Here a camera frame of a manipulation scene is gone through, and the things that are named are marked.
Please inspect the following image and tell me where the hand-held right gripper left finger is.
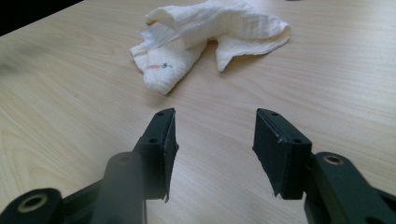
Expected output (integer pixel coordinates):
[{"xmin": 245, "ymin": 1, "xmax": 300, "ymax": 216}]
[{"xmin": 133, "ymin": 107, "xmax": 180, "ymax": 203}]

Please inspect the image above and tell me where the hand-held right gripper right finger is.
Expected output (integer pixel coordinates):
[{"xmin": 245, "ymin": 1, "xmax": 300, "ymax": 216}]
[{"xmin": 251, "ymin": 107, "xmax": 314, "ymax": 201}]

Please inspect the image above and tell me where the white printed cloth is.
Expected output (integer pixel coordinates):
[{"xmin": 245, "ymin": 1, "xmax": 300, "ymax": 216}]
[{"xmin": 129, "ymin": 0, "xmax": 292, "ymax": 96}]

